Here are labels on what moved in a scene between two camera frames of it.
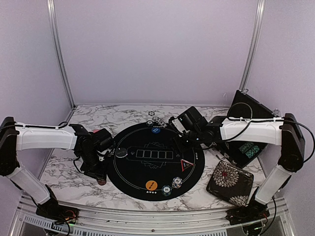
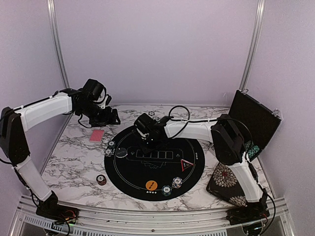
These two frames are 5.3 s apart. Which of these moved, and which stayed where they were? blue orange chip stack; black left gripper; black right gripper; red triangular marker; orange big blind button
Moved: black left gripper; black right gripper
Stayed: blue orange chip stack; orange big blind button; red triangular marker
